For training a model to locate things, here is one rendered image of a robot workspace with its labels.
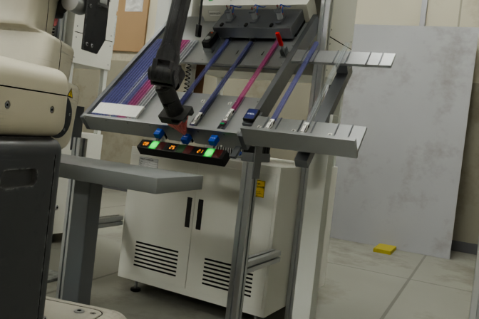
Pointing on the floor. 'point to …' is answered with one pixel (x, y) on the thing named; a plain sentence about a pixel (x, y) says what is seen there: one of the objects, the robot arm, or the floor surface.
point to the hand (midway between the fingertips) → (184, 132)
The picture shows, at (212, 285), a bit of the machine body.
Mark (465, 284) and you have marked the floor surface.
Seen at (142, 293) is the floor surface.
